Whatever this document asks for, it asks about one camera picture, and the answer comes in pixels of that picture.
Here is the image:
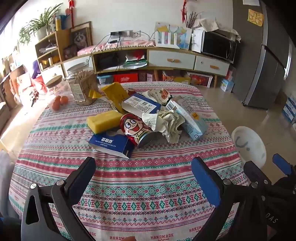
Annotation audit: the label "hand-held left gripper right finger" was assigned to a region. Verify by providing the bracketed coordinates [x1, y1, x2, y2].
[191, 157, 270, 241]

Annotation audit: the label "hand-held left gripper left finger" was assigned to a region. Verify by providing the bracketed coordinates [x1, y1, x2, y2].
[21, 157, 97, 241]

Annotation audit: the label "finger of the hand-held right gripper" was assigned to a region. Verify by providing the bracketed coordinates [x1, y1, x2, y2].
[272, 153, 296, 177]
[244, 161, 271, 186]

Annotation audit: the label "white plastic bin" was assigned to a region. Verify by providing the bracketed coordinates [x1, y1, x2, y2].
[231, 126, 267, 169]

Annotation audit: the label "light blue carton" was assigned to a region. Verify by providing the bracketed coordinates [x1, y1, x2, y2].
[165, 96, 208, 141]

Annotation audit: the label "white paper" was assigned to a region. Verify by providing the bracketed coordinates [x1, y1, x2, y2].
[142, 110, 185, 143]

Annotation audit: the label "yellow wrapper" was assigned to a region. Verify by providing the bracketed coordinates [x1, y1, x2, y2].
[89, 82, 130, 114]

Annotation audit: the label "dark blue biscuit box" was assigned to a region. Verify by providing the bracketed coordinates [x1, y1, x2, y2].
[88, 130, 136, 159]

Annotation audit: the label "stack of blue white boxes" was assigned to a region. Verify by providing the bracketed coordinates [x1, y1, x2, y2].
[282, 95, 296, 125]

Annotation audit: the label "patterned woven tablecloth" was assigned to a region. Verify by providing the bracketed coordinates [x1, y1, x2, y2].
[8, 81, 251, 241]

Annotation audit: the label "yellow sponge block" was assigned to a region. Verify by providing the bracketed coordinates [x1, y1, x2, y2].
[87, 110, 125, 134]

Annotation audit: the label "red cartoon face can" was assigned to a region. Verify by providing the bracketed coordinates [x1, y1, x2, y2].
[120, 113, 162, 147]

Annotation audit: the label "small blue white box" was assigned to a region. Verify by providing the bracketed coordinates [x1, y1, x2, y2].
[220, 77, 235, 93]

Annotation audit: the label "white red snack wrapper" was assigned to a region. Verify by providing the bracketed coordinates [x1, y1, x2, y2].
[141, 89, 173, 105]

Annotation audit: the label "glass jar of snack sticks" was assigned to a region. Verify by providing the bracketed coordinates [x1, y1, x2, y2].
[66, 62, 100, 106]

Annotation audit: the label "blue and white box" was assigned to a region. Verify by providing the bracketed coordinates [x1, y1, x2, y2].
[121, 93, 162, 114]

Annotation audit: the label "red white storage box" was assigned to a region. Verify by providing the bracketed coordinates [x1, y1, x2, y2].
[187, 72, 213, 88]

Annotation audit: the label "glass jar with wooden lid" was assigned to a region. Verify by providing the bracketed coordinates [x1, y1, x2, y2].
[45, 75, 70, 111]

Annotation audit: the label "grey refrigerator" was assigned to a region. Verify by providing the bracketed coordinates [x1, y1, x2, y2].
[232, 0, 292, 109]

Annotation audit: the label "blue plastic storage box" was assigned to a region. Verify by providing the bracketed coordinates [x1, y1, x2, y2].
[97, 74, 114, 85]

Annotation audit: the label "yellow printed cardboard box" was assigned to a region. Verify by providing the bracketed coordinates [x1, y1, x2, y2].
[162, 71, 191, 85]

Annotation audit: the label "narrow white drawer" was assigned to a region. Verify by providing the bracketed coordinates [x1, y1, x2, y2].
[194, 56, 230, 76]

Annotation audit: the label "red flat box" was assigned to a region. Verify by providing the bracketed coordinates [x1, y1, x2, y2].
[113, 74, 139, 83]

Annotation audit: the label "brown cardboard boxes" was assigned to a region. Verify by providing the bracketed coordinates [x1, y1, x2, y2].
[0, 65, 26, 109]

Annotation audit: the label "wooden white tv cabinet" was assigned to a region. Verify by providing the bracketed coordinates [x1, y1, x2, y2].
[61, 45, 232, 88]

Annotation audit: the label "black electronic device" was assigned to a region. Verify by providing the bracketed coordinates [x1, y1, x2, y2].
[99, 54, 117, 70]

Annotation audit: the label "wide white drawer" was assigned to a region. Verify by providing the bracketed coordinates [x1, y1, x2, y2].
[148, 49, 196, 70]

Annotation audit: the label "black microwave oven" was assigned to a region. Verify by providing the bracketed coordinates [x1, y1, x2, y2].
[201, 31, 237, 62]

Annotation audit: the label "pile of papers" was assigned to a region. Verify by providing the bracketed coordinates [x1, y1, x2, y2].
[122, 52, 148, 69]

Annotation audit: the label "white paper bag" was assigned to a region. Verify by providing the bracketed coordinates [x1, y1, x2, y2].
[191, 29, 204, 53]

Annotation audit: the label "wooden shelf unit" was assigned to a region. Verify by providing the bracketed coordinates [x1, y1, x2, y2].
[35, 29, 73, 71]

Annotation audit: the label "yellow sticky note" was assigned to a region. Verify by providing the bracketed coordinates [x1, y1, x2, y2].
[247, 9, 264, 27]

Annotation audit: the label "framed cat picture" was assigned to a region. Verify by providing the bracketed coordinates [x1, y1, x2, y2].
[70, 21, 93, 51]

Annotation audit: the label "pink floral cloth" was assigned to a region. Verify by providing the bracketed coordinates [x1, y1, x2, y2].
[77, 39, 158, 56]

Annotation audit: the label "colourful paper bag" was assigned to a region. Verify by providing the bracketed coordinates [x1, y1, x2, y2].
[154, 22, 192, 50]

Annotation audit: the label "white printed cloth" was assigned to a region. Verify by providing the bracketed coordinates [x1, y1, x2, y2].
[193, 19, 241, 42]

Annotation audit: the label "grey power strip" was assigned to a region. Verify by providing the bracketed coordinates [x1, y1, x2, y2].
[110, 30, 134, 39]

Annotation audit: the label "small trailing green plant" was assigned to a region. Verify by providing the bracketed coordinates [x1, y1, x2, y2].
[18, 27, 32, 45]

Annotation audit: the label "dried branches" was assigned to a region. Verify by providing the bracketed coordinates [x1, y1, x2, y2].
[185, 10, 199, 29]

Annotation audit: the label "large potted green plant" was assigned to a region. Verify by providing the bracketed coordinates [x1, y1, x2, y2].
[28, 3, 63, 40]

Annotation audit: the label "red hanging ornament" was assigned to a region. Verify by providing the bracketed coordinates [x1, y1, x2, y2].
[181, 0, 188, 23]
[68, 0, 76, 28]

